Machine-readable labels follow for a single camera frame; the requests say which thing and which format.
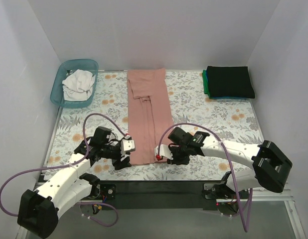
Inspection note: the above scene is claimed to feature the pink t shirt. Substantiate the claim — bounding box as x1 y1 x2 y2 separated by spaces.
127 68 174 165

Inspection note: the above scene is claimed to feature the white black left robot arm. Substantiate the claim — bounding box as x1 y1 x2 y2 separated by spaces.
17 126 135 239

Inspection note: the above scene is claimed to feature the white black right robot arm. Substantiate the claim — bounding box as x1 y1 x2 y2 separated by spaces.
155 127 293 199

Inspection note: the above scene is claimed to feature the floral table mat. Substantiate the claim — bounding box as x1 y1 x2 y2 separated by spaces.
45 71 263 181

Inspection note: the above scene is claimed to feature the blue folded t shirt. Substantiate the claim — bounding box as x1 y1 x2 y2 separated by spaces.
208 95 247 100

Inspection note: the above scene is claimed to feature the green folded t shirt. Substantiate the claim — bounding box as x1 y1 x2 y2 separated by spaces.
202 70 209 96

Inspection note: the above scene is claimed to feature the white t shirt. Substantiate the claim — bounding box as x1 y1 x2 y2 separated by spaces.
62 69 96 102

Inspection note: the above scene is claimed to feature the black folded t shirt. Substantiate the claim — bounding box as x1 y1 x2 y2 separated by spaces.
205 66 255 99

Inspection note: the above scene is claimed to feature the teal plastic basket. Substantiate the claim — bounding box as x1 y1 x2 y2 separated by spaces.
50 59 99 109

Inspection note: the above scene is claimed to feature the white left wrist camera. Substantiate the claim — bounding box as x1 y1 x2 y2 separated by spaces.
120 134 136 156

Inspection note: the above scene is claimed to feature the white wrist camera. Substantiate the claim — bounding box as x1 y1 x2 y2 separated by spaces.
154 144 173 161
120 134 136 156

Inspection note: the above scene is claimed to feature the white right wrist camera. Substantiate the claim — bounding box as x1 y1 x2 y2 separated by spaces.
154 144 173 161

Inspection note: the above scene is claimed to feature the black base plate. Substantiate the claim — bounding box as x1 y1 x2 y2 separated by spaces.
83 180 237 211

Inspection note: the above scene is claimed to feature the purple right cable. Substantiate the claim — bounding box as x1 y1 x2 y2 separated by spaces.
155 123 253 233

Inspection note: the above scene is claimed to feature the purple cable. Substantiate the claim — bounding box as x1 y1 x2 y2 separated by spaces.
155 123 253 233
0 113 131 227

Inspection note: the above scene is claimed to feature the aluminium frame rail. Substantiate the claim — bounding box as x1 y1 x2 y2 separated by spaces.
14 171 307 239

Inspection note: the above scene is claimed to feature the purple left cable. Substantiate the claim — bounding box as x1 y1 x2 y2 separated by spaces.
0 113 131 227

